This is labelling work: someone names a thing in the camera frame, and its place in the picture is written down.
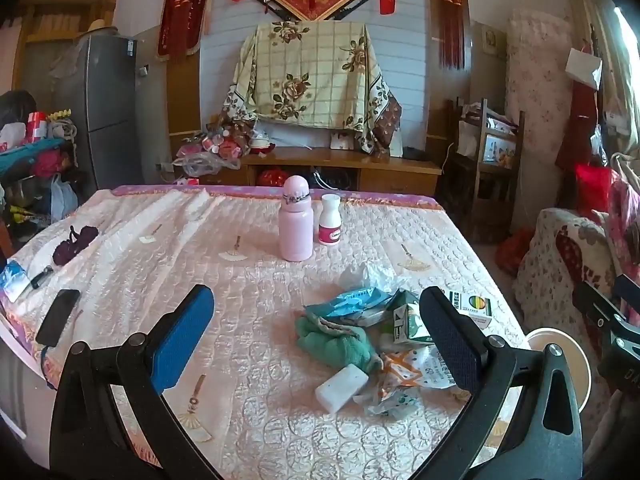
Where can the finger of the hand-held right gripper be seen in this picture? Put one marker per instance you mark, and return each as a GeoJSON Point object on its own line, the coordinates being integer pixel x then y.
{"type": "Point", "coordinates": [629, 290]}
{"type": "Point", "coordinates": [595, 305]}

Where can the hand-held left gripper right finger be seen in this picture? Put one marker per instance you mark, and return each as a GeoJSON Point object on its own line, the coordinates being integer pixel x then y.
{"type": "Point", "coordinates": [450, 342]}

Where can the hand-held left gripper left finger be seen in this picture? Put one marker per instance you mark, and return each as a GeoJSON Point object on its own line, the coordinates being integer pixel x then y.
{"type": "Point", "coordinates": [184, 342]}

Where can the white medicine box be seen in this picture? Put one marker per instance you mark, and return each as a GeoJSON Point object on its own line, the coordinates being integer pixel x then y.
{"type": "Point", "coordinates": [475, 307]}

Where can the green white carton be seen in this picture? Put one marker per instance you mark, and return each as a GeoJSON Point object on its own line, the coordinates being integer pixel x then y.
{"type": "Point", "coordinates": [410, 322]}

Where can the white plastic bucket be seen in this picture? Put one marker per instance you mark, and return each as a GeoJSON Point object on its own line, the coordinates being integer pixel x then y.
{"type": "Point", "coordinates": [575, 375]}

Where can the white orange snack wrapper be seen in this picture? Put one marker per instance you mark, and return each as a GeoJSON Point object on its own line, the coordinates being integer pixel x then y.
{"type": "Point", "coordinates": [405, 367]}

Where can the clear plastic bag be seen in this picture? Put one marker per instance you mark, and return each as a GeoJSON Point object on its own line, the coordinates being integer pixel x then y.
{"type": "Point", "coordinates": [367, 277]}

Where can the teal plastic packet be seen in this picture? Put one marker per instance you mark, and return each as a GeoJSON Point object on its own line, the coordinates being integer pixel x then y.
{"type": "Point", "coordinates": [350, 305]}

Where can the green fluffy towel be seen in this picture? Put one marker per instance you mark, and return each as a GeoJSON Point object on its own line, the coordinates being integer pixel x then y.
{"type": "Point", "coordinates": [330, 342]}

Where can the pink floral garment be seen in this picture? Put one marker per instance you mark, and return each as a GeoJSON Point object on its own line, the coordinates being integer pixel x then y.
{"type": "Point", "coordinates": [625, 230]}

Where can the floral blanket covered sofa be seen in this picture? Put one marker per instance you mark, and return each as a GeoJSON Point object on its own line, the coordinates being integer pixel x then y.
{"type": "Point", "coordinates": [550, 260]}

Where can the table with lace cover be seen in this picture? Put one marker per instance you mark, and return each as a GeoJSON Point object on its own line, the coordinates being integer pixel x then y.
{"type": "Point", "coordinates": [240, 285]}

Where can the white green crumpled wrapper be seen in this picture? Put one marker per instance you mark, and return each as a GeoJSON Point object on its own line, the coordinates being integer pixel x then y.
{"type": "Point", "coordinates": [395, 402]}

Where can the red plastic bag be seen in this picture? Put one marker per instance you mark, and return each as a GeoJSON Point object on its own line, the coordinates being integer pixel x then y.
{"type": "Point", "coordinates": [515, 252]}

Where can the white rectangular block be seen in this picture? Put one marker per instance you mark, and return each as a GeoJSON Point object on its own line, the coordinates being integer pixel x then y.
{"type": "Point", "coordinates": [341, 387]}

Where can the black phone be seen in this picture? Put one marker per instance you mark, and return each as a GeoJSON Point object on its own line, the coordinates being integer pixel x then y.
{"type": "Point", "coordinates": [57, 316]}

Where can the dark purple hair scrunchie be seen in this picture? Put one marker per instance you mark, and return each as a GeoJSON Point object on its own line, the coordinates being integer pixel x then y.
{"type": "Point", "coordinates": [70, 250]}

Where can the black lighter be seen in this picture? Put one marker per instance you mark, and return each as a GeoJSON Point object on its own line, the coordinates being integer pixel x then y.
{"type": "Point", "coordinates": [41, 277]}

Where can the dark wooden rack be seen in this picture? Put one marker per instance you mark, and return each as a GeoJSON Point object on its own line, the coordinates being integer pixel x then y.
{"type": "Point", "coordinates": [480, 180]}

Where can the white bottle pink label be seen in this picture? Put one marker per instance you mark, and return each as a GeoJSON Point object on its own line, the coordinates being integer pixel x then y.
{"type": "Point", "coordinates": [330, 220]}

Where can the red hanging garment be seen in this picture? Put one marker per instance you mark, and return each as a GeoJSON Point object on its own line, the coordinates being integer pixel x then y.
{"type": "Point", "coordinates": [580, 125]}

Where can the wooden cabinet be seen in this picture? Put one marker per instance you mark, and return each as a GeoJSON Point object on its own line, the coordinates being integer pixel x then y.
{"type": "Point", "coordinates": [390, 172]}

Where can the blue white packet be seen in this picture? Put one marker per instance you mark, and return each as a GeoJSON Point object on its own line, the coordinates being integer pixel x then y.
{"type": "Point", "coordinates": [14, 280]}

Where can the white plastic bag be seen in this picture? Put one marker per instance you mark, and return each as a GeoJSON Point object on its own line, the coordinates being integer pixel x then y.
{"type": "Point", "coordinates": [64, 197]}

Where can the black flat box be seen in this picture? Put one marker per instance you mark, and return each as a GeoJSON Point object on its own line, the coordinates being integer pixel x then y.
{"type": "Point", "coordinates": [414, 152]}

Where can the pile of red packages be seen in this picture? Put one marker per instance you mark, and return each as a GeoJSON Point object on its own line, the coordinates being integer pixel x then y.
{"type": "Point", "coordinates": [220, 142]}

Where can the pink floral upright mattress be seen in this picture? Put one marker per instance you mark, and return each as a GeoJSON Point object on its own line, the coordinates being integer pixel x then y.
{"type": "Point", "coordinates": [537, 100]}

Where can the white red bowl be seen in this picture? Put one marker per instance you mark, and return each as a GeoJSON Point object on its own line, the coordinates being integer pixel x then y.
{"type": "Point", "coordinates": [261, 144]}

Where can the white paper bag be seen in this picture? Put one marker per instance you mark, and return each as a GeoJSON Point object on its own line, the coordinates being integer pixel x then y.
{"type": "Point", "coordinates": [584, 67]}

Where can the cluttered shelf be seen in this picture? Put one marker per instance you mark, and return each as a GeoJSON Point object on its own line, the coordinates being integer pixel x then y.
{"type": "Point", "coordinates": [30, 170]}

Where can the grey refrigerator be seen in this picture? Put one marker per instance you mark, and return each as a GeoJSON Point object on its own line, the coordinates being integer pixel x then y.
{"type": "Point", "coordinates": [105, 110]}

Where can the cream floral cloth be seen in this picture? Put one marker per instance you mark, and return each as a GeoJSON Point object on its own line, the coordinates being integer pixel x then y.
{"type": "Point", "coordinates": [300, 75]}

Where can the straw hat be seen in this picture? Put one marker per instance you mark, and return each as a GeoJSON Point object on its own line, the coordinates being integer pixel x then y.
{"type": "Point", "coordinates": [102, 27]}

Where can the red knot wall hanging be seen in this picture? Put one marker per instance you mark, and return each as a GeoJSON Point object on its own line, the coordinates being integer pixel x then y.
{"type": "Point", "coordinates": [180, 15]}
{"type": "Point", "coordinates": [452, 20]}

